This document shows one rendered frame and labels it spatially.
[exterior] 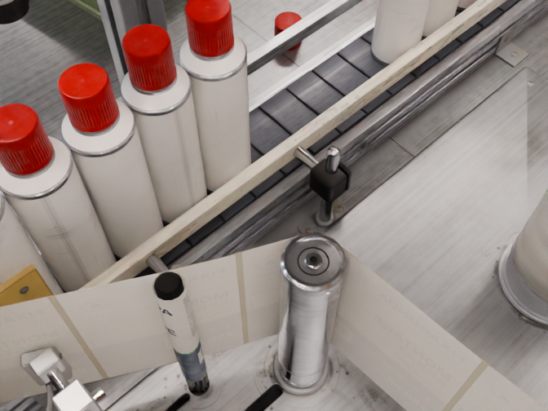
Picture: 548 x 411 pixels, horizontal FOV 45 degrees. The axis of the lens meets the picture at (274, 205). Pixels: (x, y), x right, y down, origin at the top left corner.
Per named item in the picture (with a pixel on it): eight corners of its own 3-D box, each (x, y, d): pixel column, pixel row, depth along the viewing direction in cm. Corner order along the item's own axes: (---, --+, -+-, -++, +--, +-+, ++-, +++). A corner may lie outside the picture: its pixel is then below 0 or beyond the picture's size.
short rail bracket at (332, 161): (324, 239, 65) (333, 169, 55) (303, 220, 66) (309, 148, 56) (346, 220, 66) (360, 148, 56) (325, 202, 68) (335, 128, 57)
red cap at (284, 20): (269, 45, 80) (269, 24, 77) (281, 28, 81) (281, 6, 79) (294, 54, 79) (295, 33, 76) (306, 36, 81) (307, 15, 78)
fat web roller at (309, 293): (299, 408, 51) (312, 311, 35) (261, 366, 53) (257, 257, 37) (340, 369, 53) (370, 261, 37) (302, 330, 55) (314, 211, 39)
